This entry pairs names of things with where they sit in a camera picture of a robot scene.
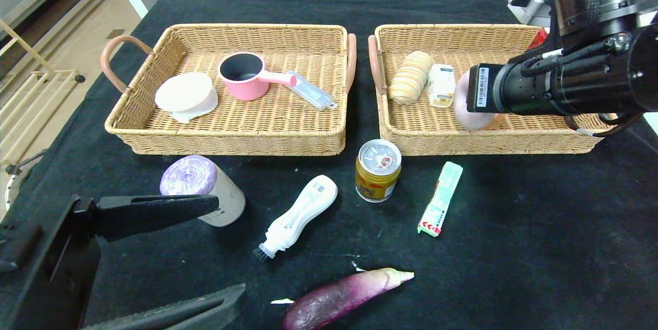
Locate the gold beverage can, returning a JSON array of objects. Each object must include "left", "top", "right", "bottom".
[{"left": 355, "top": 139, "right": 403, "bottom": 204}]

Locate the green candy pack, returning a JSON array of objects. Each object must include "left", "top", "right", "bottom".
[{"left": 417, "top": 162, "right": 464, "bottom": 238}]

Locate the pale pink potato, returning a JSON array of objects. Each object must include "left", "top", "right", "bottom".
[{"left": 454, "top": 70, "right": 498, "bottom": 131}]

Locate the red soda can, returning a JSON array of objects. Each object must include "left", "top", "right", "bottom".
[{"left": 527, "top": 28, "right": 550, "bottom": 52}]

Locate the rectangular wicker basket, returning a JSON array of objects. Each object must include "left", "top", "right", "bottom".
[
  {"left": 368, "top": 24, "right": 620, "bottom": 156},
  {"left": 101, "top": 24, "right": 358, "bottom": 157}
]

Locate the grey translucent peeler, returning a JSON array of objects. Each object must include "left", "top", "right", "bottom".
[{"left": 286, "top": 71, "right": 337, "bottom": 112}]

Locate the white brush bottle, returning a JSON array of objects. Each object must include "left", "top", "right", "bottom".
[{"left": 253, "top": 175, "right": 339, "bottom": 262}]

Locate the pink saucepan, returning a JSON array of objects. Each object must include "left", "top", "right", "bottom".
[{"left": 218, "top": 52, "right": 298, "bottom": 102}]

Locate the striped bread roll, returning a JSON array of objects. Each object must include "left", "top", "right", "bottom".
[{"left": 388, "top": 51, "right": 435, "bottom": 106}]

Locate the small milk carton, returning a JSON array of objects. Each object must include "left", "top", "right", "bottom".
[{"left": 428, "top": 64, "right": 457, "bottom": 108}]

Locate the purple garbage bag roll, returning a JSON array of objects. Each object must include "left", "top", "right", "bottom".
[{"left": 159, "top": 155, "right": 246, "bottom": 228}]

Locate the white round lidded container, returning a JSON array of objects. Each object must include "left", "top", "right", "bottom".
[{"left": 154, "top": 72, "right": 219, "bottom": 124}]

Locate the purple eggplant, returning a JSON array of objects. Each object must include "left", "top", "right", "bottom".
[{"left": 284, "top": 268, "right": 415, "bottom": 330}]

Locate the light wooden rack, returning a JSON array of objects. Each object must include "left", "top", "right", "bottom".
[{"left": 0, "top": 19, "right": 87, "bottom": 166}]

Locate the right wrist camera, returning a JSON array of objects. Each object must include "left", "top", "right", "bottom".
[{"left": 506, "top": 0, "right": 558, "bottom": 29}]

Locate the thin looped cable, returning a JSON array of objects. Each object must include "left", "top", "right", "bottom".
[{"left": 564, "top": 112, "right": 646, "bottom": 138}]

